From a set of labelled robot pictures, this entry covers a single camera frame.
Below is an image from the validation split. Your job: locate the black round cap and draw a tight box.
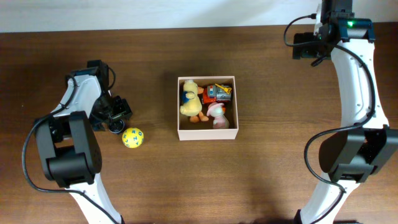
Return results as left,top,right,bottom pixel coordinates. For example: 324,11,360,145
108,119,126,134

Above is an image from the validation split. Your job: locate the yellow letter ball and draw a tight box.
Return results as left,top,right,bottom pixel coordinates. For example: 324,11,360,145
122,128,144,149

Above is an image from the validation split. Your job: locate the yellow plush duck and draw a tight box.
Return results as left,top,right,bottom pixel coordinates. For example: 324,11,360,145
180,80,209,123

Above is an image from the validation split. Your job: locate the red grey toy truck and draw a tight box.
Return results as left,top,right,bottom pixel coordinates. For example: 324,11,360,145
201,83,233,105

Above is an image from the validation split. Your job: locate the pink hat duck figurine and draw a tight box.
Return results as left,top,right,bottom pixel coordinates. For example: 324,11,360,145
206,102,229,129

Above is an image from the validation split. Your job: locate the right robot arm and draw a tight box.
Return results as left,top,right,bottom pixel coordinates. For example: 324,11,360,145
291,1,397,223

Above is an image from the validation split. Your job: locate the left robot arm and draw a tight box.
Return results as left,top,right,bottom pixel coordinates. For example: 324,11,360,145
30,60,132,223

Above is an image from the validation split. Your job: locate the pink open cardboard box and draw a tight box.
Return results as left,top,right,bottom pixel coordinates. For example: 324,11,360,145
177,76,239,141

